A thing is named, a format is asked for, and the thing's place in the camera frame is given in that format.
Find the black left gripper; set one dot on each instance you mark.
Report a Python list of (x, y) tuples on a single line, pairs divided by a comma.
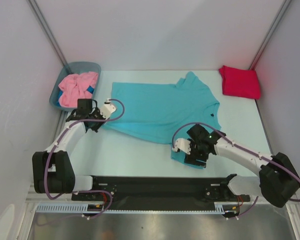
[(97, 111)]

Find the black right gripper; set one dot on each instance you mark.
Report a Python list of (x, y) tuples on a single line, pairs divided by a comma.
[(194, 155)]

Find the teal t-shirt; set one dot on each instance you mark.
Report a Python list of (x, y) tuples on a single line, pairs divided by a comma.
[(160, 113)]

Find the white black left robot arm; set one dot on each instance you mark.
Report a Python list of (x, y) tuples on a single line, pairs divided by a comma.
[(52, 168)]

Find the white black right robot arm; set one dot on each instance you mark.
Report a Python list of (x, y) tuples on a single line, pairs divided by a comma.
[(275, 177)]

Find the blue t-shirt in basket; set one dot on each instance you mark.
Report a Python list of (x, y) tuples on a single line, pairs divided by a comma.
[(90, 90)]

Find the pink t-shirt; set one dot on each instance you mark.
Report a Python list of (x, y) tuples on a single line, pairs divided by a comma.
[(74, 87)]

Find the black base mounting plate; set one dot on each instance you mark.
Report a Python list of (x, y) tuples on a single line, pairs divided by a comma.
[(207, 189)]

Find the folded red t-shirt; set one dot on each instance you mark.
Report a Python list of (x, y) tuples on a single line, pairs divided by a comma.
[(240, 83)]

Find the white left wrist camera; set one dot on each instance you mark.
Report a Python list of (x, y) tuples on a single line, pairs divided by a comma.
[(107, 109)]

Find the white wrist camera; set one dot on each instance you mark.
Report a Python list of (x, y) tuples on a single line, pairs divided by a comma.
[(107, 109), (183, 145)]

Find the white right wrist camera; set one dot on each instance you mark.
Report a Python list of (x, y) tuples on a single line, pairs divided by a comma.
[(183, 145)]

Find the white slotted cable duct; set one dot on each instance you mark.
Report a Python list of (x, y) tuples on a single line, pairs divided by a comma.
[(85, 208)]

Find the aluminium front rail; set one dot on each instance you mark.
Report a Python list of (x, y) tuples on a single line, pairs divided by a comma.
[(32, 196)]

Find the left aluminium corner post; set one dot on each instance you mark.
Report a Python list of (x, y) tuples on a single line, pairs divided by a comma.
[(43, 23)]

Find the aluminium corner post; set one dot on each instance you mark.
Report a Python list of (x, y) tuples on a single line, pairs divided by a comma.
[(284, 8), (43, 23)]

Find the right aluminium corner post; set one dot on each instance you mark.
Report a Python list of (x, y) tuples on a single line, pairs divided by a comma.
[(284, 8)]

